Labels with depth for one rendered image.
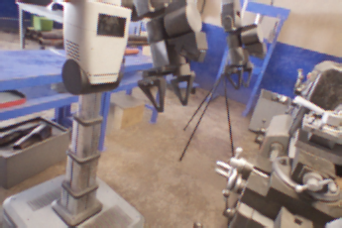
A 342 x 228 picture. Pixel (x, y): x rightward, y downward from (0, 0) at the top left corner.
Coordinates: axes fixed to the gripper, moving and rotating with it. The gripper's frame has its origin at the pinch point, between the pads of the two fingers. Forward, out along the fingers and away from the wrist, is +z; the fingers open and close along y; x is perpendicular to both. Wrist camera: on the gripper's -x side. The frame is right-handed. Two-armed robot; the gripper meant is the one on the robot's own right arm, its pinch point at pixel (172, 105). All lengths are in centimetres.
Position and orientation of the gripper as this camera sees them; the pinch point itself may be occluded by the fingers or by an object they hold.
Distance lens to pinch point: 56.3
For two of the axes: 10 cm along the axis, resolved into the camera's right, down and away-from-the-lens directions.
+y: 5.8, -1.8, 8.0
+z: 1.9, 9.8, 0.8
